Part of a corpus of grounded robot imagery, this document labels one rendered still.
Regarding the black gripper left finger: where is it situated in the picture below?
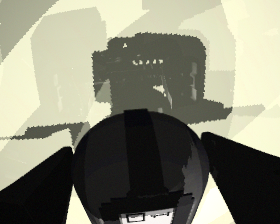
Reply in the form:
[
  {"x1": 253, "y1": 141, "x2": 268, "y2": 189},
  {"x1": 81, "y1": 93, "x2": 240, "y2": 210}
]
[{"x1": 0, "y1": 147, "x2": 73, "y2": 224}]

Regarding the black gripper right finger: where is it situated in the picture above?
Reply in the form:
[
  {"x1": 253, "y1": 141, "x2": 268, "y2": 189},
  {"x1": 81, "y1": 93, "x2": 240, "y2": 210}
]
[{"x1": 200, "y1": 132, "x2": 280, "y2": 224}]

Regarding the dark grey controller unit with rocker switches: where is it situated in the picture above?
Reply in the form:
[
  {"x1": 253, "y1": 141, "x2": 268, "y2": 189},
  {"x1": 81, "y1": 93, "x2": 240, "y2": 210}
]
[{"x1": 71, "y1": 109, "x2": 209, "y2": 224}]

